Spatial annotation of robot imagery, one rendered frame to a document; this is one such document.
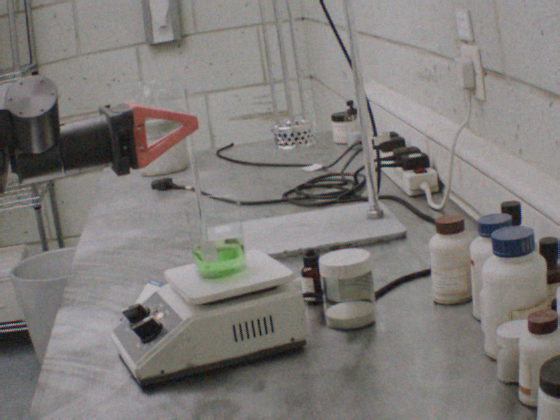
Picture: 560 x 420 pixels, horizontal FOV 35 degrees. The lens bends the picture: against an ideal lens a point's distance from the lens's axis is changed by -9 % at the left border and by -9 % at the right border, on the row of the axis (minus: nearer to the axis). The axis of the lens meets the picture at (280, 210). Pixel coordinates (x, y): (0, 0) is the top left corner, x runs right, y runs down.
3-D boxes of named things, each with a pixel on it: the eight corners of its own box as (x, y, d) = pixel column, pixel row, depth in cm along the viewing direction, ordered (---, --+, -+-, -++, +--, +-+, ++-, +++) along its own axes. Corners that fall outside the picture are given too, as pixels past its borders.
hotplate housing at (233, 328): (139, 390, 98) (124, 323, 96) (114, 351, 110) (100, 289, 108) (329, 342, 105) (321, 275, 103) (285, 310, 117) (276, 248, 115)
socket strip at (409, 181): (409, 197, 162) (407, 172, 161) (364, 155, 200) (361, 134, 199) (439, 192, 162) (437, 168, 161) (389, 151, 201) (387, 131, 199)
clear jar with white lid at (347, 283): (363, 333, 107) (356, 266, 105) (316, 329, 110) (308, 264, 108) (385, 313, 112) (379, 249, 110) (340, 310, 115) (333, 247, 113)
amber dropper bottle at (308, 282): (323, 294, 121) (317, 241, 119) (331, 301, 118) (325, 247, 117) (301, 300, 120) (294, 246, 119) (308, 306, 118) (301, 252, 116)
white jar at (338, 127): (338, 138, 222) (335, 111, 220) (363, 137, 219) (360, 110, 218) (330, 144, 216) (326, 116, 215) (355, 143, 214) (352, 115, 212)
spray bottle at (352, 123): (359, 149, 207) (353, 101, 204) (344, 149, 209) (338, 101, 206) (368, 145, 210) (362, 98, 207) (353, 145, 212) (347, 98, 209)
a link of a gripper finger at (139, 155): (184, 87, 105) (103, 104, 102) (198, 92, 98) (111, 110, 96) (192, 147, 106) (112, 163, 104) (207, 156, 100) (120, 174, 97)
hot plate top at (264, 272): (191, 306, 99) (190, 298, 99) (162, 277, 110) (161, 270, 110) (297, 280, 103) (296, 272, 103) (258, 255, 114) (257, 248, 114)
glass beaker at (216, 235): (261, 276, 105) (250, 200, 103) (208, 291, 102) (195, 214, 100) (234, 262, 111) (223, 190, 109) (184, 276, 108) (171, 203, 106)
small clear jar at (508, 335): (506, 389, 86) (506, 341, 85) (490, 372, 90) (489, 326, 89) (546, 377, 87) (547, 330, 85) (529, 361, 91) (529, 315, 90)
